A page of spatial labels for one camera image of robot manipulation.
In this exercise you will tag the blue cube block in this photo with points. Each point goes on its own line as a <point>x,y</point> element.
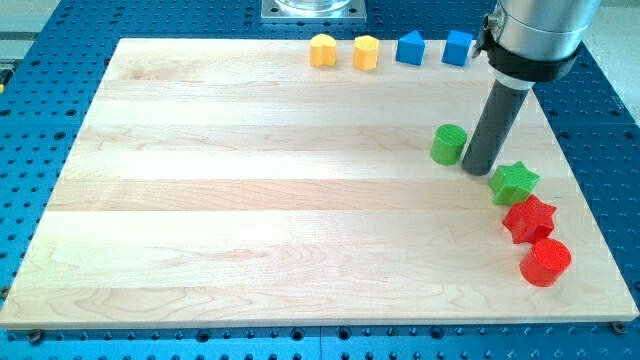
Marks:
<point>456,48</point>

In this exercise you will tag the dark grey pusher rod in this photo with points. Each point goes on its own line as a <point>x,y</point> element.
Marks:
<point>499,113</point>

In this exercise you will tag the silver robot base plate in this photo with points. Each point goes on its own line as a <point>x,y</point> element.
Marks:
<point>283,11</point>

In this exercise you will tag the wooden board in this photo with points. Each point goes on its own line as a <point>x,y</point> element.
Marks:
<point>219,183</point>

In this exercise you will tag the red cylinder block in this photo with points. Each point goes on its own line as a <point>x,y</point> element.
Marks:
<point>545,262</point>

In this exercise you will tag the green star block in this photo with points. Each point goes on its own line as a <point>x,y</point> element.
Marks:
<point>512,184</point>

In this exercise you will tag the red star block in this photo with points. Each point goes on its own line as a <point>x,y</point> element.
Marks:
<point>530,221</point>

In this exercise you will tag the green cylinder block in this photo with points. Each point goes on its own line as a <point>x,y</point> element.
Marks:
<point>448,143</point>

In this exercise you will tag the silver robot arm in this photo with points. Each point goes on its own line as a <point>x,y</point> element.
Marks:
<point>533,41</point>

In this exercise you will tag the yellow hexagon block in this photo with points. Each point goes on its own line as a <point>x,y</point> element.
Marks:
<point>365,53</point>

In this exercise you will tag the yellow heart block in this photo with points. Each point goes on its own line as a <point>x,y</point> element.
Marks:
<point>323,50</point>

